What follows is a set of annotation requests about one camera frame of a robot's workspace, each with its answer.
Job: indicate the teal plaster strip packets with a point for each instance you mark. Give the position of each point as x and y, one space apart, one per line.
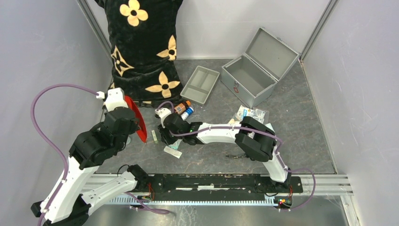
175 145

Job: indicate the grey plastic divider tray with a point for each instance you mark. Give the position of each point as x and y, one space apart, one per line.
200 85

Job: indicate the black handled scissors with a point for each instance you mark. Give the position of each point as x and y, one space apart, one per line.
237 156

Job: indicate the silver metal case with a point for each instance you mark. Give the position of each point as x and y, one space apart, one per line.
252 76

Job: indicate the red first aid pouch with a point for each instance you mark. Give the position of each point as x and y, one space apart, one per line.
141 130

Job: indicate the black floral velvet cloth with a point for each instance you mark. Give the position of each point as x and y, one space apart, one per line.
142 34

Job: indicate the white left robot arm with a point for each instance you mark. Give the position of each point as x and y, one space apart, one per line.
67 204

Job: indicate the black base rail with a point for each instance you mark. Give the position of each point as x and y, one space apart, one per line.
215 187

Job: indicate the amber pill bottle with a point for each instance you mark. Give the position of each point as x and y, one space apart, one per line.
182 107

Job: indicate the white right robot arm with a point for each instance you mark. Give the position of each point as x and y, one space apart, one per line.
255 139

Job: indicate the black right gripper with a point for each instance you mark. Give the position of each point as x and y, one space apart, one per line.
164 137

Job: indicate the clear bag of wipes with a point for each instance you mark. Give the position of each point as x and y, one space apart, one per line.
260 115

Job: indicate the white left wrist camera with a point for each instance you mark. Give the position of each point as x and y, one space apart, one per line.
113 99

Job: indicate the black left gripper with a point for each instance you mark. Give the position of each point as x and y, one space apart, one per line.
135 127

